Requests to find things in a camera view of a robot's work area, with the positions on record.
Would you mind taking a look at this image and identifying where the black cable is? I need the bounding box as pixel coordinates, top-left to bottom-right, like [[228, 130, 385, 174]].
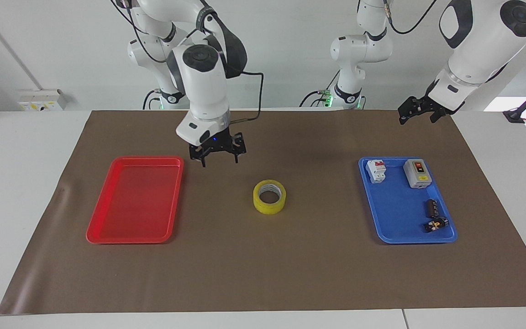
[[142, 88, 163, 111], [299, 69, 340, 108], [225, 71, 264, 125], [382, 0, 438, 35]]

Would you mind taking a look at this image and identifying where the black and yellow connector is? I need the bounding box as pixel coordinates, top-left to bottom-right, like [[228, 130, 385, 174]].
[[423, 217, 449, 233]]

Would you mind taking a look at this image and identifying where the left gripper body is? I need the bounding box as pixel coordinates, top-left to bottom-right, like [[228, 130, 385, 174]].
[[423, 97, 466, 116]]

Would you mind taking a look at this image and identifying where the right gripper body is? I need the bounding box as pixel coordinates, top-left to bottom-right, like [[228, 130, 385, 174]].
[[198, 123, 233, 153]]

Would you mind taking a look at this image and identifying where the blue plastic tray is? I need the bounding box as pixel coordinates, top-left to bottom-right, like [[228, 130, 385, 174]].
[[358, 156, 458, 245]]

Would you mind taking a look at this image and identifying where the red plastic tray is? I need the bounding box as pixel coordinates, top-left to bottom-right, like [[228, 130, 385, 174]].
[[86, 156, 185, 244]]

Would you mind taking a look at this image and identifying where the white wall socket box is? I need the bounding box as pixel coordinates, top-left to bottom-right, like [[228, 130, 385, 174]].
[[18, 89, 68, 112]]

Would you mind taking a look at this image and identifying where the grey switch box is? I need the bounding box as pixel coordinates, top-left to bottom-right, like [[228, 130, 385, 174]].
[[403, 158, 430, 190]]

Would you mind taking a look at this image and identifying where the yellow tape roll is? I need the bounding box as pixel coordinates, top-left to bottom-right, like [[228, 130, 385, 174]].
[[252, 179, 287, 215]]

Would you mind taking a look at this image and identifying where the white circuit breaker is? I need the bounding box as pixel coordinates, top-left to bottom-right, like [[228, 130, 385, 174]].
[[366, 159, 387, 185]]

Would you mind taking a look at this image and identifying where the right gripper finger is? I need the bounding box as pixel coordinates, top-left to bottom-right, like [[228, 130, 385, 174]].
[[220, 132, 247, 164], [189, 143, 214, 168]]

